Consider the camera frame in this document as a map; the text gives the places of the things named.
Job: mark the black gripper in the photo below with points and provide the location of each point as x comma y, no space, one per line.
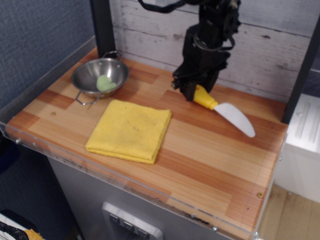
200,66

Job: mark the yellow handled white toy knife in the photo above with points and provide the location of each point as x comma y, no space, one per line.
228,111

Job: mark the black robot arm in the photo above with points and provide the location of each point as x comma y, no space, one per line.
207,46

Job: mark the steel colander bowl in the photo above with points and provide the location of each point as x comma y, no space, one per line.
84,78

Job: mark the folded yellow cloth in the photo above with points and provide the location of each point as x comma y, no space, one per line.
130,132

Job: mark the green toy vegetable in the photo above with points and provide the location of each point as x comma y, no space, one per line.
104,83

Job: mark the white ribbed shelf unit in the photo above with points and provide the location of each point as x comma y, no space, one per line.
298,170

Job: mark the stainless steel toy cabinet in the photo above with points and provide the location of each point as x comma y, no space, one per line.
86,194

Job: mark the silver button control panel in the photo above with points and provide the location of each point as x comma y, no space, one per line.
125,226

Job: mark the yellow object at bottom left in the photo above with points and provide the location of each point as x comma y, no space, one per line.
33,235

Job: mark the right black frame post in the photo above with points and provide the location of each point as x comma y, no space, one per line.
300,82

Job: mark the clear acrylic guard rail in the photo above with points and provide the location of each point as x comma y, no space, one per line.
217,179

